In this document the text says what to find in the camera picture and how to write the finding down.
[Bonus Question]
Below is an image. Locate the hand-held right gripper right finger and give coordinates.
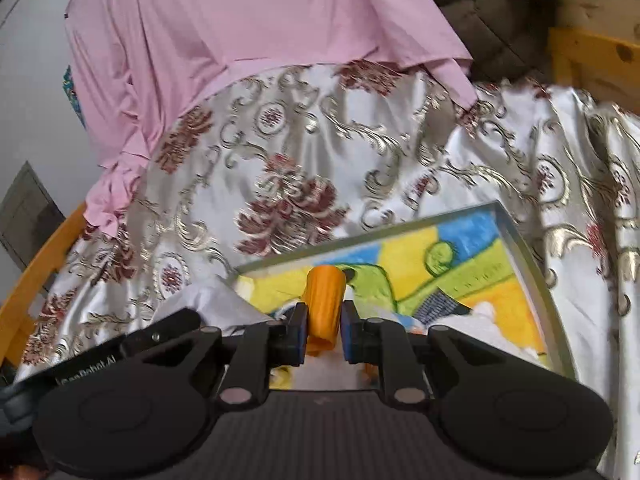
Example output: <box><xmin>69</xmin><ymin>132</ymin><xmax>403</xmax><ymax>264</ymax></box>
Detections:
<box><xmin>341</xmin><ymin>301</ymin><xmax>506</xmax><ymax>407</ymax></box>

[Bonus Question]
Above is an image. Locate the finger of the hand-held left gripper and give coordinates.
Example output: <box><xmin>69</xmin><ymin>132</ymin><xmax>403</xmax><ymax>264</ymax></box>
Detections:
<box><xmin>122</xmin><ymin>310</ymin><xmax>201</xmax><ymax>356</ymax></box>

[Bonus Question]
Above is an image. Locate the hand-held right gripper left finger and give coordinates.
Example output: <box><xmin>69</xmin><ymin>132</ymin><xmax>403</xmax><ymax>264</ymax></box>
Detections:
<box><xmin>132</xmin><ymin>302</ymin><xmax>308</xmax><ymax>406</ymax></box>

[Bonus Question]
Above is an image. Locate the orange cloth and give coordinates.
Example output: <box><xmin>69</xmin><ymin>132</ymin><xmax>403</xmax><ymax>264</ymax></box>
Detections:
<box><xmin>306</xmin><ymin>265</ymin><xmax>347</xmax><ymax>353</ymax></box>

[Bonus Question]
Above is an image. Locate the grey tray with colourful picture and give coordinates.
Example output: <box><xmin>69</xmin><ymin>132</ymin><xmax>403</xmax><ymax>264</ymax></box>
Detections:
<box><xmin>234</xmin><ymin>200</ymin><xmax>577</xmax><ymax>393</ymax></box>

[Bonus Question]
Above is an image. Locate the patterned satin blanket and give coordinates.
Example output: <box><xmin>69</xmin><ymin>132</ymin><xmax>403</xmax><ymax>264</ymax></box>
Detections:
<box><xmin>15</xmin><ymin>60</ymin><xmax>640</xmax><ymax>480</ymax></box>

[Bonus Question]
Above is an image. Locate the pink cloth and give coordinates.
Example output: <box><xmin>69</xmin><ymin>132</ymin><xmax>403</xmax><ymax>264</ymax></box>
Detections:
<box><xmin>65</xmin><ymin>0</ymin><xmax>478</xmax><ymax>238</ymax></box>

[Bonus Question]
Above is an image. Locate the brown quilted jacket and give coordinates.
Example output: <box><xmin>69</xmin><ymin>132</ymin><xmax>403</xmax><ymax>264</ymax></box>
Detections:
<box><xmin>410</xmin><ymin>0</ymin><xmax>608</xmax><ymax>83</ymax></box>

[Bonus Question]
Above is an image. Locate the cardboard box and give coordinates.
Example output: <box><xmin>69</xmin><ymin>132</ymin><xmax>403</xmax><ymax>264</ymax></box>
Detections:
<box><xmin>547</xmin><ymin>25</ymin><xmax>640</xmax><ymax>106</ymax></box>

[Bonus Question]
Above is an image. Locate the wooden bed rail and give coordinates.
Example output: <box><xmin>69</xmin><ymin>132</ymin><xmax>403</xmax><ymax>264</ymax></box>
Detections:
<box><xmin>0</xmin><ymin>202</ymin><xmax>88</xmax><ymax>366</ymax></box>

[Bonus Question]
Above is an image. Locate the grey wall panel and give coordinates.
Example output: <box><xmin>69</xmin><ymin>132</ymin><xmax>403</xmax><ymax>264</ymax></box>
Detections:
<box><xmin>0</xmin><ymin>161</ymin><xmax>66</xmax><ymax>273</ymax></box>

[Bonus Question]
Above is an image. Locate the colourful wall poster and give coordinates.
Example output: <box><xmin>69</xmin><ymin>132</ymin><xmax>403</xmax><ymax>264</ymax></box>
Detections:
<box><xmin>62</xmin><ymin>62</ymin><xmax>86</xmax><ymax>126</ymax></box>

